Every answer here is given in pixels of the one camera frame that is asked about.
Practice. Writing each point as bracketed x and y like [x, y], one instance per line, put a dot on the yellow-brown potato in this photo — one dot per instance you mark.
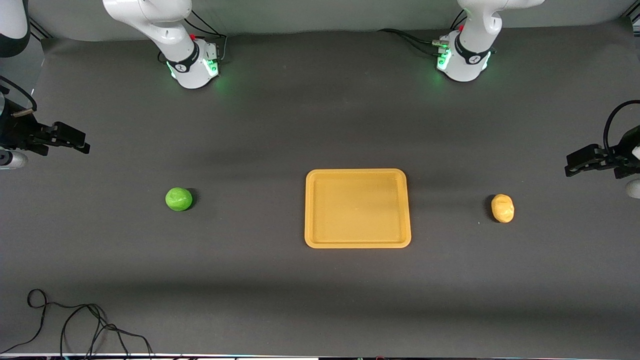
[502, 208]

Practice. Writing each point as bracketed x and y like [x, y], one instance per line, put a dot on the yellow rectangular tray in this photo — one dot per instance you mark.
[357, 209]

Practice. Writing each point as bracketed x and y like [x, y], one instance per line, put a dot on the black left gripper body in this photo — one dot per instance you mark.
[623, 153]

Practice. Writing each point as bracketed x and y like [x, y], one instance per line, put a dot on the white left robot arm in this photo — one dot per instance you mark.
[472, 40]

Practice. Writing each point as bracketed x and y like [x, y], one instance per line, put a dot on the black frame strut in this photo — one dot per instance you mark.
[40, 29]
[632, 20]

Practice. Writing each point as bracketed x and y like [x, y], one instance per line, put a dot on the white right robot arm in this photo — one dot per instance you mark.
[170, 30]

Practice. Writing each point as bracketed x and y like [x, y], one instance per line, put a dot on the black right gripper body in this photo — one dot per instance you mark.
[19, 133]

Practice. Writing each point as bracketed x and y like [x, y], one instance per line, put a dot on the green apple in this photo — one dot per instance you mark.
[178, 199]

